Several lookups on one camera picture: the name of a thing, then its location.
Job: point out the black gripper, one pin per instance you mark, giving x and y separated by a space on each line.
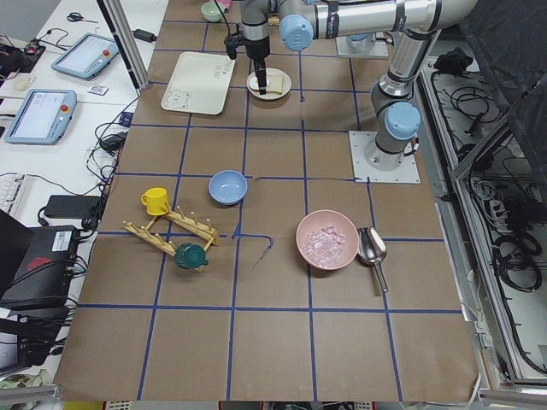
256 48

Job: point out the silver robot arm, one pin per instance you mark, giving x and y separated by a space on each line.
402 31

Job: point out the bread slice on plate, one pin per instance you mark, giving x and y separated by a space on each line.
275 84

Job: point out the cream round plate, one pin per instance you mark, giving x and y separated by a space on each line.
271 97

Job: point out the fried egg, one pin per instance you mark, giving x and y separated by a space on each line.
253 83

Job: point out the cream bear tray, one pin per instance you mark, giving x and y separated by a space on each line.
198 84

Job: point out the pink cloth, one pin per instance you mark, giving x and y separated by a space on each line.
225 4

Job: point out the green bowl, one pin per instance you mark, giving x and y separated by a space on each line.
211 12

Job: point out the black power adapter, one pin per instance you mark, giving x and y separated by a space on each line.
148 37

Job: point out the blue bowl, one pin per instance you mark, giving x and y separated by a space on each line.
228 187

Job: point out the yellow mug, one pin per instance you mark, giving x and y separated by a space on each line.
156 201

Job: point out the teach pendant far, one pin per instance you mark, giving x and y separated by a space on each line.
87 57

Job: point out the teach pendant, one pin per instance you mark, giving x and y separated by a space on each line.
87 57
43 117

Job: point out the pink bowl with ice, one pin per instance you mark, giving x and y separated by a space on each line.
327 239

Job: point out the scissors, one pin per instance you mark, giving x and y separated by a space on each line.
77 17

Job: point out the dark green mug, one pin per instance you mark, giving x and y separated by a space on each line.
190 256

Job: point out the metal scoop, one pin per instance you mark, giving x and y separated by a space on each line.
372 251

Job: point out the teach pendant near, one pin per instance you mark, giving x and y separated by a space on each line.
43 117

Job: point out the white keyboard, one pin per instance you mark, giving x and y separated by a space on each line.
13 187

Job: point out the black computer box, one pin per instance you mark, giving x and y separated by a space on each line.
35 263

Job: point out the aluminium frame post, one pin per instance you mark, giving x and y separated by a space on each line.
117 23

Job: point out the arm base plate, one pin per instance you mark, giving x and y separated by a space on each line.
372 165

